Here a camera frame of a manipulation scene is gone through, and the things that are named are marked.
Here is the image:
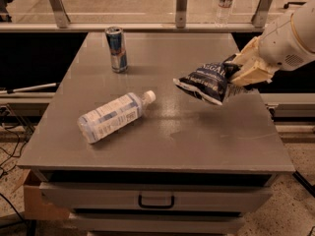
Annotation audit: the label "black drawer handle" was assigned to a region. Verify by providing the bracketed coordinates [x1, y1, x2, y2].
[138, 195, 175, 209]

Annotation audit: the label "plastic water bottle lying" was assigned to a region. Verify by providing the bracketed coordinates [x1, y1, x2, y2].
[77, 90, 157, 144]

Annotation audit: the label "grey metal rod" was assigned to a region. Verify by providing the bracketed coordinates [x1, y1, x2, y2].
[0, 83, 60, 94]

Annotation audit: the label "upright water bottle background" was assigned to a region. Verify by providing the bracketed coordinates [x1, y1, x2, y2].
[216, 0, 233, 27]

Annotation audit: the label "blue chip bag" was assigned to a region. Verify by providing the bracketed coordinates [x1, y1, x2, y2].
[173, 54, 243, 105]

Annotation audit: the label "metal railing frame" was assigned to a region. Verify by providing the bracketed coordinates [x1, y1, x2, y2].
[1, 0, 285, 32]

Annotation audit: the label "black floor cables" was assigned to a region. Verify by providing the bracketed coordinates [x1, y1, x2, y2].
[0, 103, 37, 236]

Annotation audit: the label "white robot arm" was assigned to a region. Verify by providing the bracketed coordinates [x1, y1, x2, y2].
[229, 0, 315, 87]

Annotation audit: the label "cardboard box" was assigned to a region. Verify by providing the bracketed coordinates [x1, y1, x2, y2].
[14, 170, 69, 220]

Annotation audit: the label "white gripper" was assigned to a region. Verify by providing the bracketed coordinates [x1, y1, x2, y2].
[229, 12, 315, 87]

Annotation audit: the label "grey drawer cabinet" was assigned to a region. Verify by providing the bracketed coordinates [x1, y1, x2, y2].
[19, 32, 293, 236]

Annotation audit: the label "redbull can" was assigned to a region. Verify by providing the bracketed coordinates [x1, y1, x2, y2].
[105, 27, 128, 73]

